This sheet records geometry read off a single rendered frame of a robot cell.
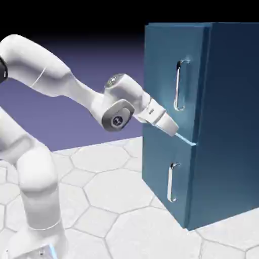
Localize tall blue cabinet door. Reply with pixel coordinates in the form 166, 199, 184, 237
143, 22, 212, 146

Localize long silver curved handle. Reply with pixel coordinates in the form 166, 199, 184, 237
173, 59, 191, 112

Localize short blue cabinet door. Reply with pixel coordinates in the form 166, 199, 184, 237
141, 123, 197, 229

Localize short silver curved handle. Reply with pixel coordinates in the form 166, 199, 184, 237
167, 162, 181, 203

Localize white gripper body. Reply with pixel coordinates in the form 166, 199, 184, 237
152, 112, 180, 138

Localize blue painted cabinet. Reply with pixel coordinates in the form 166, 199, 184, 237
141, 22, 259, 231

